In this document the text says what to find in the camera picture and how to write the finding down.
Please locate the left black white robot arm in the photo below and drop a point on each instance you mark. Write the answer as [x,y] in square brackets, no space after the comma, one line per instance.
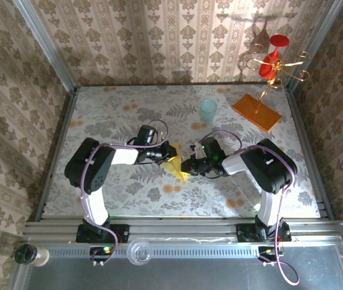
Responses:
[90,169]

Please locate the grey metal tray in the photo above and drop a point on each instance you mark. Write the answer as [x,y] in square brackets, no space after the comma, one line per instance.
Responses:
[189,275]

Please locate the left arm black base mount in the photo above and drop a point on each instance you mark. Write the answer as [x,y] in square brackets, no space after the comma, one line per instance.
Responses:
[120,232]

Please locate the aluminium corner post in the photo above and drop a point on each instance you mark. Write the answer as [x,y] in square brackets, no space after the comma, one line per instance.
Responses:
[46,45]
[313,45]

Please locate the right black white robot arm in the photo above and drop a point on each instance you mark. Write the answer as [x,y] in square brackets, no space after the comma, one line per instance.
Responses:
[268,172]

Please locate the pale blue plastic cup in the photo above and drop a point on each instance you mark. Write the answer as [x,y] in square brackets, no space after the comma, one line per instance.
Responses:
[208,111]

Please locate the aluminium front rail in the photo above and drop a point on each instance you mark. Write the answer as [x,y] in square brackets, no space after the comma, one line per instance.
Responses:
[183,230]

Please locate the floral patterned table cover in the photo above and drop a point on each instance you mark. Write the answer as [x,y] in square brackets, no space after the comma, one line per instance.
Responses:
[159,199]

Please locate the red wine glass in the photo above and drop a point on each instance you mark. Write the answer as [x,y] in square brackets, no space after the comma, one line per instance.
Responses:
[266,70]

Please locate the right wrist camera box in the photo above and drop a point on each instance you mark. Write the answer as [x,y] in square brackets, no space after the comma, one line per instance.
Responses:
[196,151]

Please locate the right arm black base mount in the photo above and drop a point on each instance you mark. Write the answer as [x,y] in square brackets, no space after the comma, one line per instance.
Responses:
[247,232]

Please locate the aluminium side rail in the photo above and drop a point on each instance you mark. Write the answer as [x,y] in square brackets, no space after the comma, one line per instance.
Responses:
[294,117]
[66,121]

